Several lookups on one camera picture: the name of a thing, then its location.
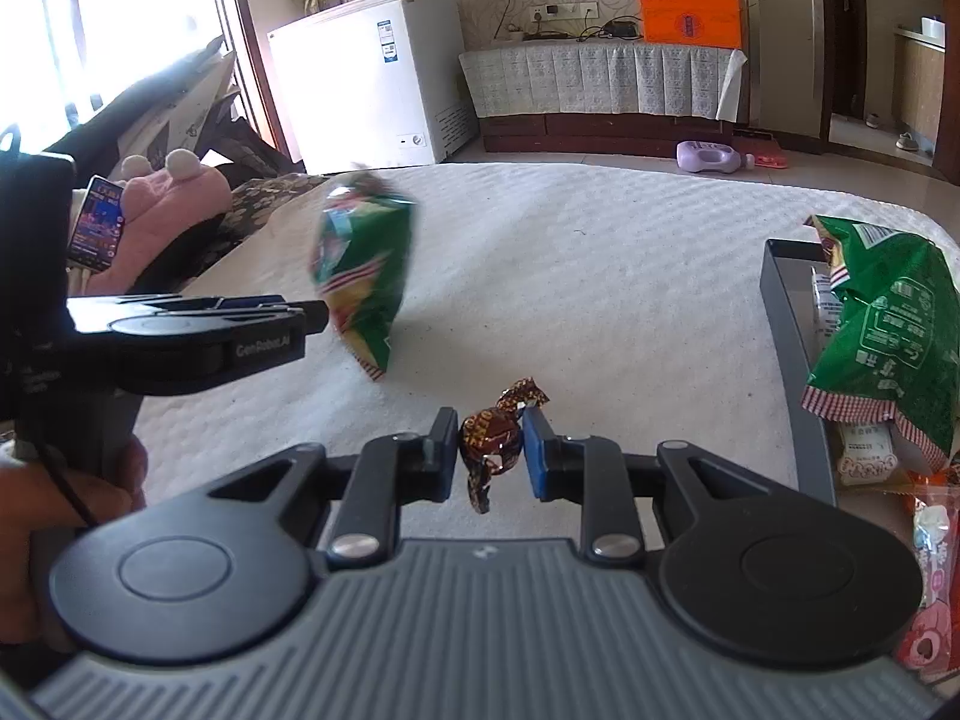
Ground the brown candy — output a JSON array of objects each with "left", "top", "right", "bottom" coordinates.
[{"left": 459, "top": 376, "right": 551, "bottom": 515}]

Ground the dark dotted cushion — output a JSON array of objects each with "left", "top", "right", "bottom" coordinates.
[{"left": 225, "top": 174, "right": 332, "bottom": 242}]

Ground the dark wooden television cabinet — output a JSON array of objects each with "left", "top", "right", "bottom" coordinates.
[{"left": 480, "top": 111, "right": 740, "bottom": 154}]

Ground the white printed snack packet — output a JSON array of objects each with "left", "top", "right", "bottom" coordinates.
[{"left": 836, "top": 420, "right": 902, "bottom": 488}]

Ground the grey storage box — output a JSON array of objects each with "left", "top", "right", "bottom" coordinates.
[{"left": 760, "top": 238, "right": 960, "bottom": 511}]

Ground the white chest freezer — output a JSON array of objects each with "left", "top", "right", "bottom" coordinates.
[{"left": 268, "top": 0, "right": 481, "bottom": 175}]

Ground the smartphone with colourful screen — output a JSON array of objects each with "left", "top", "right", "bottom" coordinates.
[{"left": 66, "top": 175, "right": 127, "bottom": 271}]

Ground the pink plush hat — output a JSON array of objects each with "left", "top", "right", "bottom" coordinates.
[{"left": 75, "top": 150, "right": 235, "bottom": 293}]

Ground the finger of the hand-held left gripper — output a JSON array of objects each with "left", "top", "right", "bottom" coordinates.
[
  {"left": 217, "top": 301, "right": 331, "bottom": 338},
  {"left": 139, "top": 292, "right": 290, "bottom": 313}
]

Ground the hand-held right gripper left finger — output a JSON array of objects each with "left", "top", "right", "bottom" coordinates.
[{"left": 204, "top": 406, "right": 460, "bottom": 565}]

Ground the silver refrigerator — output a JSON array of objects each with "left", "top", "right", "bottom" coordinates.
[{"left": 739, "top": 0, "right": 830, "bottom": 133}]

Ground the orange cardboard box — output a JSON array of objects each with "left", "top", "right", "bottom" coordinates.
[{"left": 630, "top": 0, "right": 743, "bottom": 50}]

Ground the wooden kitchen counter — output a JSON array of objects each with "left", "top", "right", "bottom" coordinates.
[{"left": 896, "top": 30, "right": 947, "bottom": 140}]

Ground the pink clear candy packet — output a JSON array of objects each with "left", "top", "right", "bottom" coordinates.
[{"left": 894, "top": 484, "right": 960, "bottom": 683}]

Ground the person's left hand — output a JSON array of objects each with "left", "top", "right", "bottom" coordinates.
[{"left": 0, "top": 439, "right": 149, "bottom": 650}]

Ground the black white bag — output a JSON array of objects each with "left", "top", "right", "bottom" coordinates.
[{"left": 41, "top": 36, "right": 241, "bottom": 166}]

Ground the green snack bag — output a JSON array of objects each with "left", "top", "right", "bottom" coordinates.
[
  {"left": 311, "top": 169, "right": 419, "bottom": 382},
  {"left": 801, "top": 214, "right": 960, "bottom": 473}
]

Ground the white lace tablecloth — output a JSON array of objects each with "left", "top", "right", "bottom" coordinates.
[{"left": 459, "top": 41, "right": 748, "bottom": 122}]

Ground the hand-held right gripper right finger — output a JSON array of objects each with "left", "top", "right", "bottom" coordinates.
[{"left": 523, "top": 405, "right": 760, "bottom": 565}]

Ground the white quilted bed cover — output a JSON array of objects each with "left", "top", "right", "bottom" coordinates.
[{"left": 139, "top": 161, "right": 960, "bottom": 541}]

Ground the orange red snack packet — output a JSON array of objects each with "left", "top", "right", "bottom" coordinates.
[{"left": 885, "top": 467, "right": 960, "bottom": 497}]

